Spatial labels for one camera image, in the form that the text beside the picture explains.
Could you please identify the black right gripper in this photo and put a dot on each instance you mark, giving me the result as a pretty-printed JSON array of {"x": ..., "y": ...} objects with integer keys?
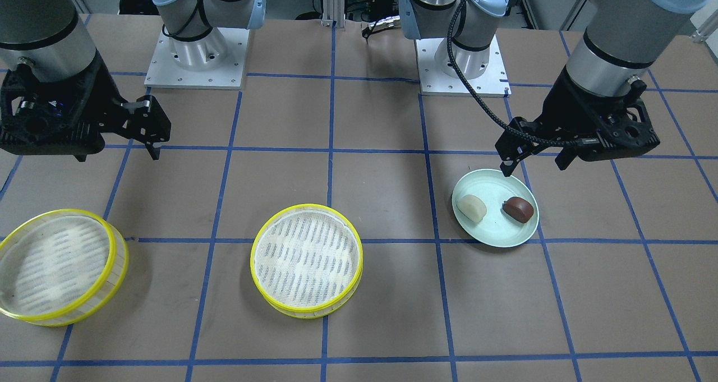
[{"x": 105, "y": 93}]

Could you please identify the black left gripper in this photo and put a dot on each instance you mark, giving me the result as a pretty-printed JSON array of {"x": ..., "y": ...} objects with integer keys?
[{"x": 567, "y": 106}]

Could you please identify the white steamed bun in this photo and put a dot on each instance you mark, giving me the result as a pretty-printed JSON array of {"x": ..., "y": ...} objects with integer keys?
[{"x": 472, "y": 207}]

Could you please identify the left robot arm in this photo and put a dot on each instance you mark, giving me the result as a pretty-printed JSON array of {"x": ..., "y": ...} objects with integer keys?
[{"x": 623, "y": 39}]

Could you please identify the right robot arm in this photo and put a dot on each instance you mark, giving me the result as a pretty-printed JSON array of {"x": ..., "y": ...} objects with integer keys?
[{"x": 51, "y": 33}]

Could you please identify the yellow steamer basket centre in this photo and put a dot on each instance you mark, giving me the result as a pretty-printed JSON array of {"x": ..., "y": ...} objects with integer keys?
[{"x": 307, "y": 261}]

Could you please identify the brown steamed bun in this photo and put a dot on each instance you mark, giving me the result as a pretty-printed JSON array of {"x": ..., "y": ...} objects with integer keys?
[{"x": 518, "y": 209}]

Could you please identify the light green plate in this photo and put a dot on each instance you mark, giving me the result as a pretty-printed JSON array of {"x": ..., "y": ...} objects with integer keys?
[{"x": 497, "y": 228}]

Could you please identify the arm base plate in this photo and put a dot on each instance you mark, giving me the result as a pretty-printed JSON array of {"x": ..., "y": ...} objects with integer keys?
[
  {"x": 217, "y": 62},
  {"x": 484, "y": 70}
]

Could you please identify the aluminium frame post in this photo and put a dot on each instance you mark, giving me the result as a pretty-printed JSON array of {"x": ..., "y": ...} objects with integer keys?
[{"x": 333, "y": 13}]

